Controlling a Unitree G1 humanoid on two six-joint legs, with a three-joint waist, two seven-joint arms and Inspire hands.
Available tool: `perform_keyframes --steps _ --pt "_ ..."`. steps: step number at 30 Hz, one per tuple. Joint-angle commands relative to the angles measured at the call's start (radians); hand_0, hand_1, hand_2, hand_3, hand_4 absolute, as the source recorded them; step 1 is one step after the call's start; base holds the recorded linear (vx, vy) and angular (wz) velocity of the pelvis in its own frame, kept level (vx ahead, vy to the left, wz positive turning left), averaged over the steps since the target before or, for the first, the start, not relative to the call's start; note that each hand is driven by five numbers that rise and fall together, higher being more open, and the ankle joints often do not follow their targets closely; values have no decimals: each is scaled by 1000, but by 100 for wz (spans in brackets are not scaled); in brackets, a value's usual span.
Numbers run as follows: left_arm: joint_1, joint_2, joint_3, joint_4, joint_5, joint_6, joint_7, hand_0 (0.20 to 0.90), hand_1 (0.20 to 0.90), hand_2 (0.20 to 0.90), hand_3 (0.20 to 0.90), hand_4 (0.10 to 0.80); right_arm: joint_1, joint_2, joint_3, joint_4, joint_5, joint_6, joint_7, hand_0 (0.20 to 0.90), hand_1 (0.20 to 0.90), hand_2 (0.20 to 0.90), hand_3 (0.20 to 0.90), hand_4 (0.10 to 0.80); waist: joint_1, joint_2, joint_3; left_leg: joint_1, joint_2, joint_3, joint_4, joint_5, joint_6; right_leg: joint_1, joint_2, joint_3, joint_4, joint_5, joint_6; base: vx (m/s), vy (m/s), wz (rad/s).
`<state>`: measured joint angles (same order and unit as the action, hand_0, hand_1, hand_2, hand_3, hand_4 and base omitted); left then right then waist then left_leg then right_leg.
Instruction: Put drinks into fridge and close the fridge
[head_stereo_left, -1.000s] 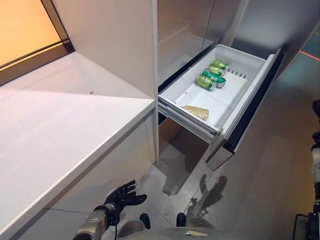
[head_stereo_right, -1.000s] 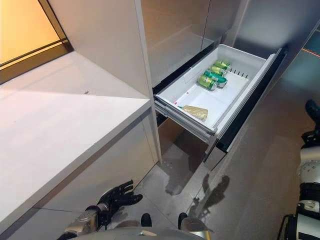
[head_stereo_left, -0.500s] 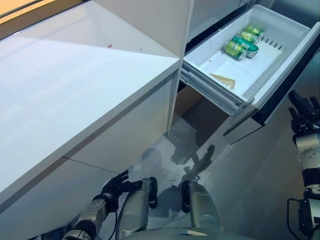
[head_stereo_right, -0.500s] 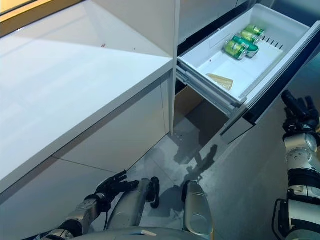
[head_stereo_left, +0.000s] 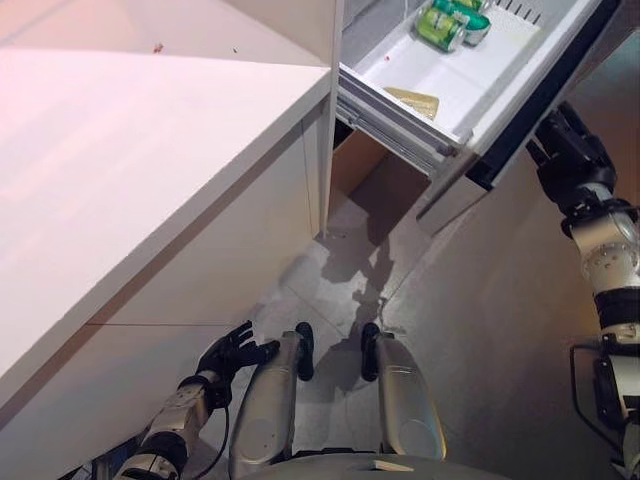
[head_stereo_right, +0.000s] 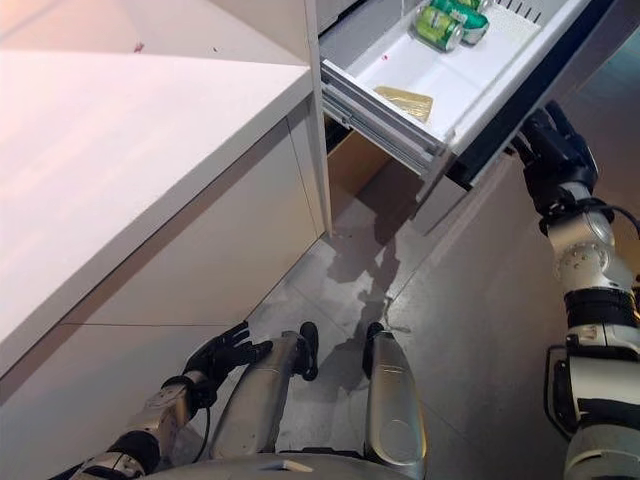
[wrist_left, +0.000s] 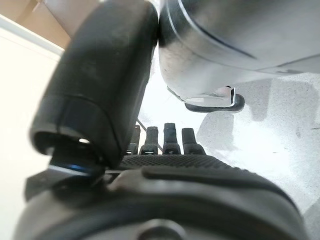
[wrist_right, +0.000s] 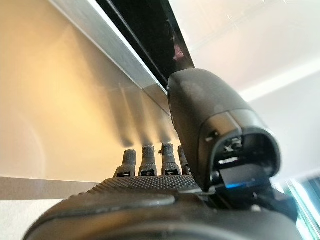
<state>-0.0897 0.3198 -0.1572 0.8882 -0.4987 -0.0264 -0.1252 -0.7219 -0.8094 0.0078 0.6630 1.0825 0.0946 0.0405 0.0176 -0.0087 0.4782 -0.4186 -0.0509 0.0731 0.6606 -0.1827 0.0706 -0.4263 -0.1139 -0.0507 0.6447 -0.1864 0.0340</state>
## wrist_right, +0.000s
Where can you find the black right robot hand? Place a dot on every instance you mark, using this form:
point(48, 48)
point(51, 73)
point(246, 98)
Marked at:
point(207, 107)

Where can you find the white cabinet with tan fronts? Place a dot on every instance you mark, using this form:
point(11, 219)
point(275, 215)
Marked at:
point(62, 87)

